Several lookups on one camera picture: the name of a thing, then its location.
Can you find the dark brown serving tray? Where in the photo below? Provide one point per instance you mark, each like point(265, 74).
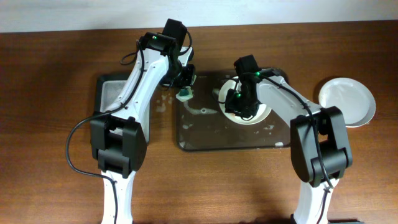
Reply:
point(201, 126)

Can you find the pale green plastic plate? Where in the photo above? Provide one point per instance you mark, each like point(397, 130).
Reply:
point(354, 100)

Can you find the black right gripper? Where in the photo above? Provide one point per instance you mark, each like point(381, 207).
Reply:
point(241, 107)

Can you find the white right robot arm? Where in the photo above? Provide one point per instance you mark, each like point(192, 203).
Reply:
point(319, 146)

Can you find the cream plastic plate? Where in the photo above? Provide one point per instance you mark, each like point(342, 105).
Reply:
point(262, 112)

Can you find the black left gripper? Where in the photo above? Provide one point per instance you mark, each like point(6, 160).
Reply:
point(187, 78)

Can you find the black soapy water tray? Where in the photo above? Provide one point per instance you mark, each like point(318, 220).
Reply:
point(108, 87)

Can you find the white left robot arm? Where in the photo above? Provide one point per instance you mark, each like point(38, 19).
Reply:
point(120, 130)

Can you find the yellow green sponge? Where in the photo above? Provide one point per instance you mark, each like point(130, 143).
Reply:
point(185, 94)

